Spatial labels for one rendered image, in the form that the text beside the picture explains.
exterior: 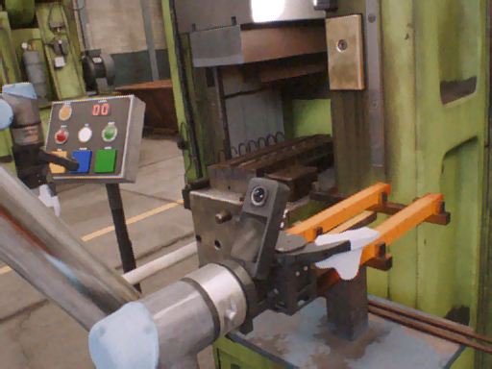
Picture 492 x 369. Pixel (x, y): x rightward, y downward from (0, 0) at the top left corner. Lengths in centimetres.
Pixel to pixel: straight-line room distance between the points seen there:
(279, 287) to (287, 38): 91
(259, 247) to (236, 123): 108
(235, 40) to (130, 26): 943
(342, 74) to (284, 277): 73
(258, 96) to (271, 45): 37
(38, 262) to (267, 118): 124
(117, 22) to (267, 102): 893
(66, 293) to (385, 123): 85
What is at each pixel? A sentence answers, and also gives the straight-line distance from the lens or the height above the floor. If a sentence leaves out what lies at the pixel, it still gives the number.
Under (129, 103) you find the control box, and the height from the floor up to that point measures 118.
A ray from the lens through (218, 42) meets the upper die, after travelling 129.
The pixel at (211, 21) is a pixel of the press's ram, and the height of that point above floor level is 138.
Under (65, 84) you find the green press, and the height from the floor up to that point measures 112.
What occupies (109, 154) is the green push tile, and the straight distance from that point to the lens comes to 158.
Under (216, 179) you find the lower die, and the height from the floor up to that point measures 94.
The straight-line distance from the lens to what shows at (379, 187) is 99.
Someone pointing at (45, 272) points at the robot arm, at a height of 110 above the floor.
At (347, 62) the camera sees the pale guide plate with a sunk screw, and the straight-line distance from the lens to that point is 118.
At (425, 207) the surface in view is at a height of 101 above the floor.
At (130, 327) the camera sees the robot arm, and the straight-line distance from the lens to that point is 45.
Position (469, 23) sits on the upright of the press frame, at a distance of 147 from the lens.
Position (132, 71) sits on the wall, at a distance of 1055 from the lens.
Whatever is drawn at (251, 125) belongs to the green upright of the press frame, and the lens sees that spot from 162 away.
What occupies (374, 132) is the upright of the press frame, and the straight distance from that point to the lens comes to 119.
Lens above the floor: 131
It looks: 17 degrees down
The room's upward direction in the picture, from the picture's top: 6 degrees counter-clockwise
